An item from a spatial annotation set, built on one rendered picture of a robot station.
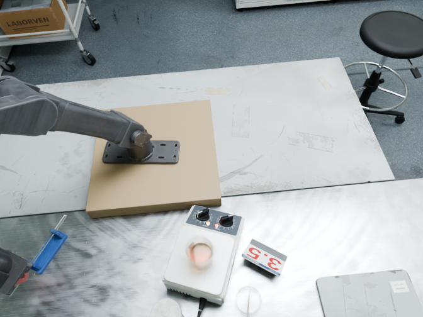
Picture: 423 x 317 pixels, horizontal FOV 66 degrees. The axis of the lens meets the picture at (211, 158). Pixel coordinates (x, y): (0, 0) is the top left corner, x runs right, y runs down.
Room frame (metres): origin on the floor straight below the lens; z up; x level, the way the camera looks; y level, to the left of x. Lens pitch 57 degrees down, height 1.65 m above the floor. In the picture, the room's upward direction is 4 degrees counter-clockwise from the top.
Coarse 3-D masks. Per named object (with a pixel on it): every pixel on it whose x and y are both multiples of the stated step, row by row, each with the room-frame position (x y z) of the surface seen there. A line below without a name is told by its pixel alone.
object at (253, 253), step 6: (246, 252) 0.22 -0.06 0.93; (252, 252) 0.22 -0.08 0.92; (258, 252) 0.22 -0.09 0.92; (252, 258) 0.20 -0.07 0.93; (258, 258) 0.20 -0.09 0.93; (264, 258) 0.20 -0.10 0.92; (270, 258) 0.21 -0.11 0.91; (264, 264) 0.19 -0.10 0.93; (270, 264) 0.19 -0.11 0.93; (276, 264) 0.19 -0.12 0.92; (282, 264) 0.19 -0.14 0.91; (276, 270) 0.17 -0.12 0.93
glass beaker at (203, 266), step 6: (198, 234) 0.22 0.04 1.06; (192, 240) 0.21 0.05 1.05; (198, 240) 0.22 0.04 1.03; (204, 240) 0.21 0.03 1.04; (210, 240) 0.21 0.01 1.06; (186, 246) 0.20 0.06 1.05; (210, 246) 0.20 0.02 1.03; (186, 252) 0.19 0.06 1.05; (216, 252) 0.18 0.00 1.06; (210, 258) 0.18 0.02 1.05; (192, 264) 0.17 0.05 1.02; (198, 264) 0.17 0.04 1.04; (204, 264) 0.17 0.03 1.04; (210, 264) 0.18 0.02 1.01; (198, 270) 0.17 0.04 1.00; (204, 270) 0.17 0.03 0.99
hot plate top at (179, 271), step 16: (176, 240) 0.24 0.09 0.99; (224, 240) 0.23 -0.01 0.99; (176, 256) 0.20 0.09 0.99; (224, 256) 0.20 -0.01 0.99; (176, 272) 0.17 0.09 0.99; (192, 272) 0.17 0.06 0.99; (208, 272) 0.17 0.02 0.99; (224, 272) 0.16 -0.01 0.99; (192, 288) 0.14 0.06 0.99; (208, 288) 0.14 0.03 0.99
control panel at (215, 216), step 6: (192, 210) 0.32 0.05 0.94; (198, 210) 0.32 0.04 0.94; (210, 210) 0.32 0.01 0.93; (216, 210) 0.32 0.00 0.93; (192, 216) 0.30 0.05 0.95; (210, 216) 0.30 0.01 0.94; (216, 216) 0.30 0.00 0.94; (234, 216) 0.30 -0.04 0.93; (240, 216) 0.30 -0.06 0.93; (186, 222) 0.28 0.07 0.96; (192, 222) 0.28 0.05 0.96; (198, 222) 0.28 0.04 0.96; (204, 222) 0.28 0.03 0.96; (210, 222) 0.28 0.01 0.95; (216, 222) 0.28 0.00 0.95; (234, 222) 0.28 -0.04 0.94; (210, 228) 0.27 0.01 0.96; (216, 228) 0.27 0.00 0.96; (222, 228) 0.27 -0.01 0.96; (228, 228) 0.27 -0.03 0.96; (234, 228) 0.27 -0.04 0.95; (234, 234) 0.25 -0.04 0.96
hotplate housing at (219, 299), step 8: (192, 208) 0.33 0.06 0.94; (184, 224) 0.28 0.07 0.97; (240, 224) 0.28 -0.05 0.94; (216, 232) 0.25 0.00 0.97; (240, 232) 0.26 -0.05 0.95; (232, 256) 0.20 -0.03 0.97; (232, 264) 0.19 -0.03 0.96; (168, 288) 0.16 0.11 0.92; (176, 288) 0.15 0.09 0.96; (184, 288) 0.14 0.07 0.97; (224, 288) 0.14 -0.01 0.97; (200, 296) 0.13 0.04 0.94; (208, 296) 0.13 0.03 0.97; (216, 296) 0.12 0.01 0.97; (224, 296) 0.12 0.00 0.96; (200, 304) 0.12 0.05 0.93
